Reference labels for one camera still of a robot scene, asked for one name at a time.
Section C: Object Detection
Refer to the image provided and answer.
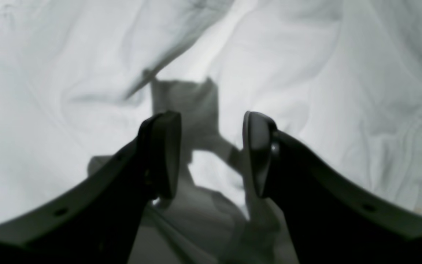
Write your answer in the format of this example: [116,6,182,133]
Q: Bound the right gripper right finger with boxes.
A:
[243,111,422,264]

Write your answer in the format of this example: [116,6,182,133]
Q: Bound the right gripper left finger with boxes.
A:
[0,111,182,264]

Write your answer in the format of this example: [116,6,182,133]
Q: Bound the white T-shirt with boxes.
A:
[0,0,422,264]

